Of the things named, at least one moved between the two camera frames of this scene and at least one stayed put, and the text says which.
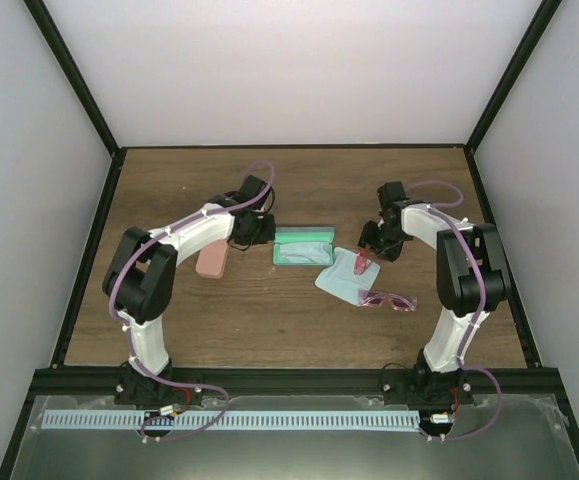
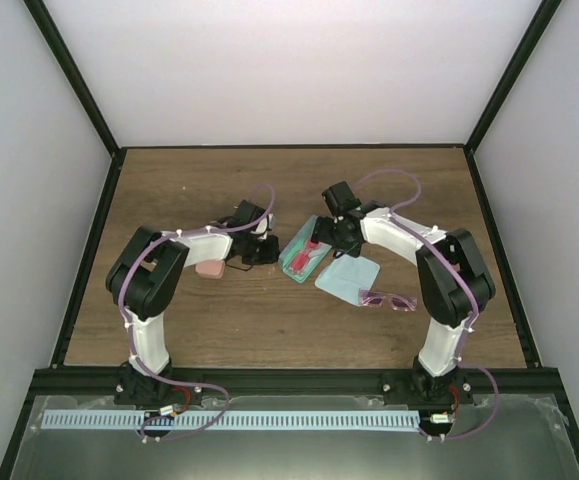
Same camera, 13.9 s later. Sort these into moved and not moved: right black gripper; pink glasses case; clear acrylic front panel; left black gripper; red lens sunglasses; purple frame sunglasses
Moved: red lens sunglasses; left black gripper; right black gripper
Not moved: clear acrylic front panel; purple frame sunglasses; pink glasses case
